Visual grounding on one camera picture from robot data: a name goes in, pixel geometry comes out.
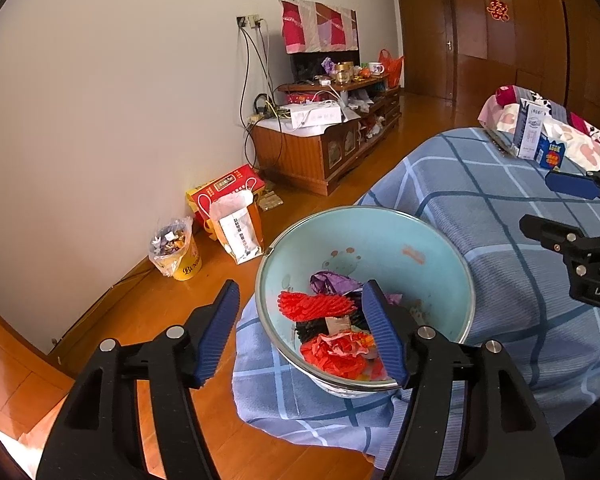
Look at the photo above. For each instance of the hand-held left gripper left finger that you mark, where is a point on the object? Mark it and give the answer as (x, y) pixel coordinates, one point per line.
(217, 335)

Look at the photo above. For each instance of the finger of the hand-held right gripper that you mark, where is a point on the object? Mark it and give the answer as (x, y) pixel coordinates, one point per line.
(572, 184)
(547, 232)

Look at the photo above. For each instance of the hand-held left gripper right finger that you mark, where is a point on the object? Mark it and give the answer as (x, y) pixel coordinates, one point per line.
(385, 335)

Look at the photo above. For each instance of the red plastic wrapper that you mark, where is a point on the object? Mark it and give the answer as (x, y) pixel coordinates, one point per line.
(330, 355)

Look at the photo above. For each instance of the black foam net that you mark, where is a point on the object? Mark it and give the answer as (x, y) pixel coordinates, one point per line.
(310, 332)

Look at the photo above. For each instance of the purple plastic wrapper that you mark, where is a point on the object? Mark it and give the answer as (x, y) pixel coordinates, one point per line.
(330, 282)

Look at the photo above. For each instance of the red foam net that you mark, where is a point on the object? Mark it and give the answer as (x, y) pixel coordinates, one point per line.
(310, 305)

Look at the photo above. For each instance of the light blue enamel basin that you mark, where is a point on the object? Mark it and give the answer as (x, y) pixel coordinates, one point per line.
(380, 240)

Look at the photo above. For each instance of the heart print quilt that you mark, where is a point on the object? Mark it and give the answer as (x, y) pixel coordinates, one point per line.
(590, 145)

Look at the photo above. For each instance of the patterned pillow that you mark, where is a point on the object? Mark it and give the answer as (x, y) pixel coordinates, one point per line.
(575, 115)

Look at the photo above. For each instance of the white milk carton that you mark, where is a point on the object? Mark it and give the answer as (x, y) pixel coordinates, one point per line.
(529, 130)

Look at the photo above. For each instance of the blue checked tablecloth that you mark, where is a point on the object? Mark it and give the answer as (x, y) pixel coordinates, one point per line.
(480, 200)

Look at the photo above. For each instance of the dark snack packet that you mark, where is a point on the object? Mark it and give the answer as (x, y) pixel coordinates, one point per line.
(502, 145)

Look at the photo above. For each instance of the yellow bucket with plastic liner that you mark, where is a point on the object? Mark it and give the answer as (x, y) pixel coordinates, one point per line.
(180, 255)

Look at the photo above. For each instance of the white paper bag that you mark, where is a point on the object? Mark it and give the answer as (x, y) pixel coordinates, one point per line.
(240, 235)

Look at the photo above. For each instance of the white face mask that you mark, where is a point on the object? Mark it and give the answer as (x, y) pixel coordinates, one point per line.
(227, 205)

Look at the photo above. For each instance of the brown wooden wardrobe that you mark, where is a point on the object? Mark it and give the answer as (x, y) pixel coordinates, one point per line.
(530, 35)

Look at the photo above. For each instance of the red yellow cardboard box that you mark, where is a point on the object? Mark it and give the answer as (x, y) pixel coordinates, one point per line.
(230, 180)

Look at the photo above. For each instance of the wooden television cabinet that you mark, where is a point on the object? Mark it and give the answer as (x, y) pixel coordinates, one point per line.
(290, 155)

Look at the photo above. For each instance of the brown wooden door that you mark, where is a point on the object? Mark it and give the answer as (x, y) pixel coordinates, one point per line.
(425, 40)

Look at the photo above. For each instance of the red plastic bag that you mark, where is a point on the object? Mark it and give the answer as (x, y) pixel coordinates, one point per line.
(392, 70)

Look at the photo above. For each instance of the white mug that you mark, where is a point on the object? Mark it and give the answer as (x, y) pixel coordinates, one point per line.
(375, 68)

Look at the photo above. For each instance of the white flat box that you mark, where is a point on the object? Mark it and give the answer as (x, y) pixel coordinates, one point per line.
(315, 116)

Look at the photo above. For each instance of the gold jar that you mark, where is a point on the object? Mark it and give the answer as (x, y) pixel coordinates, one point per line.
(345, 72)

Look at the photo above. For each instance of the black television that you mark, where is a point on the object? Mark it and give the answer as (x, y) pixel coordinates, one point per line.
(307, 67)

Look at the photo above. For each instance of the red pink cover cloth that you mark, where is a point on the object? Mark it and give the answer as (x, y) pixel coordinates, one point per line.
(320, 27)

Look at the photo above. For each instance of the red paper wall decoration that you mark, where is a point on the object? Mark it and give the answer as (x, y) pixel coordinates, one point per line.
(498, 9)

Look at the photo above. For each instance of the wall socket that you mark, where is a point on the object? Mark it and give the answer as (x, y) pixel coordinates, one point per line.
(250, 21)

